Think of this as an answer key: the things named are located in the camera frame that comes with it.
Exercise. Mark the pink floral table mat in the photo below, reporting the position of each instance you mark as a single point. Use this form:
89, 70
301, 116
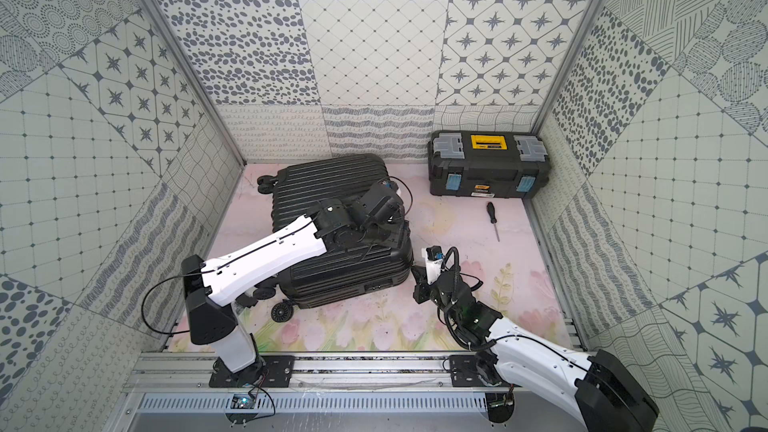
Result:
467, 251

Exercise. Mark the black toolbox yellow label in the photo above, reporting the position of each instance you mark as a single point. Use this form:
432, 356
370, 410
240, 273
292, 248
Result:
487, 164

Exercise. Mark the aluminium mounting rail frame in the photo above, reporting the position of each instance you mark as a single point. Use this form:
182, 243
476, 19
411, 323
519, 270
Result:
384, 383

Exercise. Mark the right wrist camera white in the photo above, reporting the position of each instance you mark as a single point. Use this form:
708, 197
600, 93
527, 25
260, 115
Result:
433, 257

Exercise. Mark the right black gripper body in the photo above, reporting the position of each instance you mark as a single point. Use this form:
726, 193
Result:
426, 292

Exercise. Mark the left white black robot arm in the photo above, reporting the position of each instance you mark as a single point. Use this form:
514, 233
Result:
214, 286

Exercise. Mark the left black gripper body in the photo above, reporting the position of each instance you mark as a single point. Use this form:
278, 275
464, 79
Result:
387, 205

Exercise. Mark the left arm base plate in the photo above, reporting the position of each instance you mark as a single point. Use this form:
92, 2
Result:
271, 370

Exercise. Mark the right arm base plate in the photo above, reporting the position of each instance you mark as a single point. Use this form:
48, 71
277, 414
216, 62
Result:
471, 371

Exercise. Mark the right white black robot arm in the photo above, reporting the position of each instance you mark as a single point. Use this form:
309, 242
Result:
594, 388

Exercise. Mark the black ribbed hard-shell suitcase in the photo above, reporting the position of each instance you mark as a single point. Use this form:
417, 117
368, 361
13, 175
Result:
355, 262

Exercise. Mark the black handled screwdriver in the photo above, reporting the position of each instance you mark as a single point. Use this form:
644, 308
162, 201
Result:
491, 211

